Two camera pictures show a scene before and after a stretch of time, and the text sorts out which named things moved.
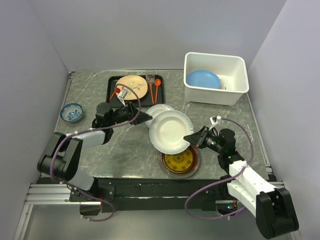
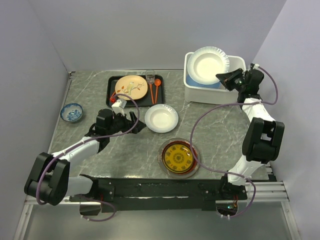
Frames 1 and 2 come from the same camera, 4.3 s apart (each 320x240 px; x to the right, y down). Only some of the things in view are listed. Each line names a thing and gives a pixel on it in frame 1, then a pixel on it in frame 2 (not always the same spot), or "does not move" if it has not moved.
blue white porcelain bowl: [71, 112] does not move
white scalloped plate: [167, 130] → [205, 63]
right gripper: [197, 139] → [228, 78]
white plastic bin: [231, 70] does not move
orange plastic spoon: [157, 82] does not move
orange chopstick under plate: [112, 95] does not move
